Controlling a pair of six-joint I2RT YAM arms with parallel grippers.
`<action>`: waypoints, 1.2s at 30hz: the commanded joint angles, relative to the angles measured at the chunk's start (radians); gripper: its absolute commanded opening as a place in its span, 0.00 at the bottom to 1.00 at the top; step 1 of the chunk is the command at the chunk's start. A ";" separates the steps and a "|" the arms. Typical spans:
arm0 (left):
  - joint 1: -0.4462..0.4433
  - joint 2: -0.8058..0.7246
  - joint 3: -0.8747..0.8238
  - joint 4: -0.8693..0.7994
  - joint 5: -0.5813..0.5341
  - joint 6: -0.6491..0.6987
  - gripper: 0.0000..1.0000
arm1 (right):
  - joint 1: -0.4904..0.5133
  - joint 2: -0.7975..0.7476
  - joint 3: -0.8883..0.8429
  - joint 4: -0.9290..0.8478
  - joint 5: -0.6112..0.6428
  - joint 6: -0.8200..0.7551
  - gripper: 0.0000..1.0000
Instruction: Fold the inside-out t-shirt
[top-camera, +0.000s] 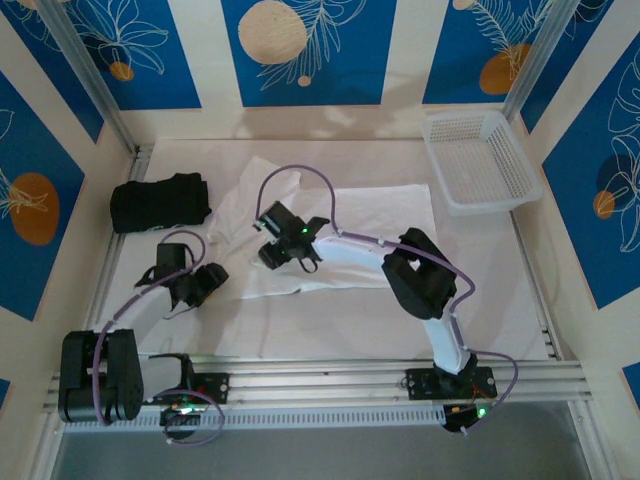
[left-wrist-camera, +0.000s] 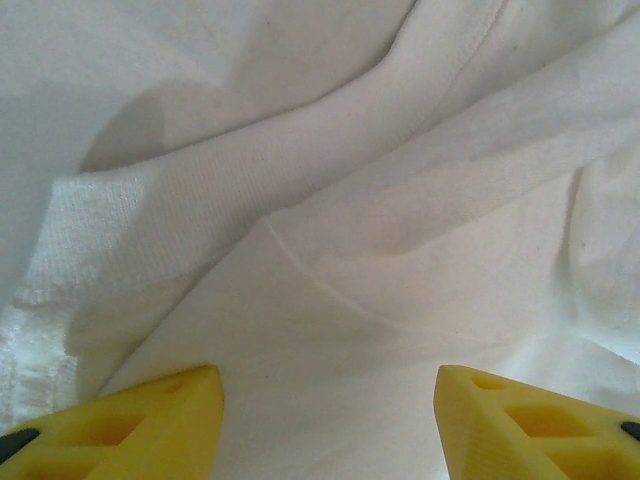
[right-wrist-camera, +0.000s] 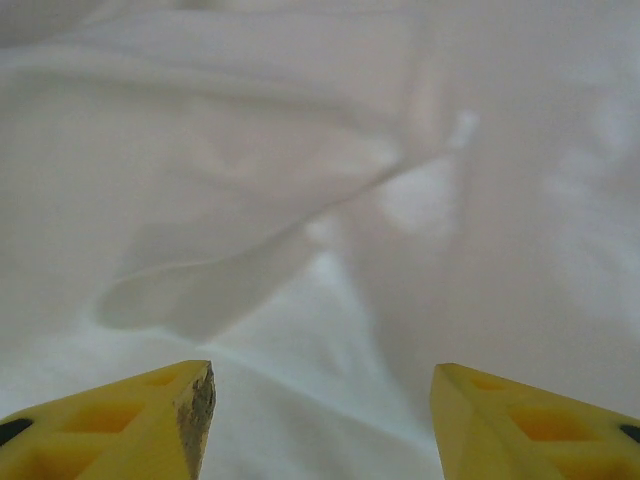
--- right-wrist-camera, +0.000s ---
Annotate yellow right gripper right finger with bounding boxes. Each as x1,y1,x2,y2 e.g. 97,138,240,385
432,362,640,480

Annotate white t-shirt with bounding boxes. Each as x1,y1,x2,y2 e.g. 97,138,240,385
0,0,640,480

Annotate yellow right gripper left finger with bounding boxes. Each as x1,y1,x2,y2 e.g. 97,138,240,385
0,358,217,480

